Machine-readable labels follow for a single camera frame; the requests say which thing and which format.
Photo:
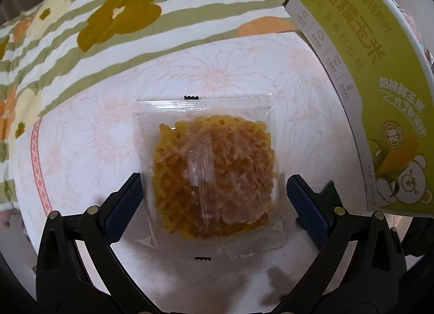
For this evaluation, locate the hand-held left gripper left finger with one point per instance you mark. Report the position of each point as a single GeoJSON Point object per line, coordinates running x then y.
{"type": "Point", "coordinates": [123, 212]}

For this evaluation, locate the clear waffle cookie packet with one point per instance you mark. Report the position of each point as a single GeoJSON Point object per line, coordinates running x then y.
{"type": "Point", "coordinates": [210, 171]}

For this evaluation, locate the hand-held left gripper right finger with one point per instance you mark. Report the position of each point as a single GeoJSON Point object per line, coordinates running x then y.
{"type": "Point", "coordinates": [310, 209]}

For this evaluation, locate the flowered striped blanket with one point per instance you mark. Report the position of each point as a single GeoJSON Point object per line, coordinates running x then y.
{"type": "Point", "coordinates": [101, 29]}

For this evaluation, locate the green cardboard box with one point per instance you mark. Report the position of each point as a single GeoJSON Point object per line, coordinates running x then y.
{"type": "Point", "coordinates": [369, 63]}

